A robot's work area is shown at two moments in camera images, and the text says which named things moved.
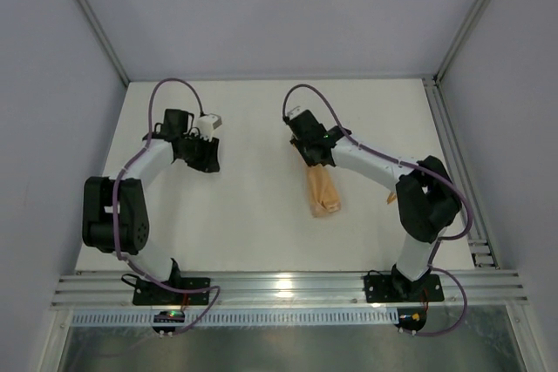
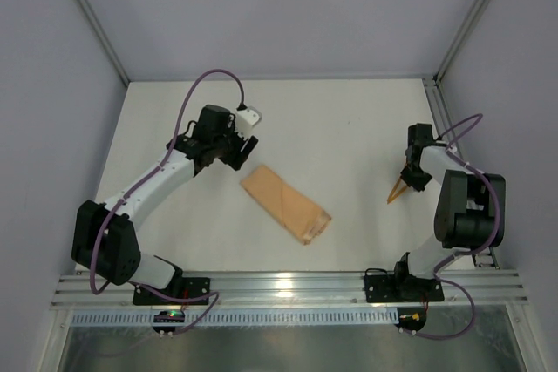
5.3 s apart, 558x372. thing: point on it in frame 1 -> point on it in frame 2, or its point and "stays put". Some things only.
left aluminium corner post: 91,16 stays put
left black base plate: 148,293 stays put
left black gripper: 202,156 -> 238,152
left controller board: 167,316 stays put
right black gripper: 311,156 -> 414,177
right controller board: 411,319 stays put
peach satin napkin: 324,194 -> 302,218
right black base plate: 398,288 stays put
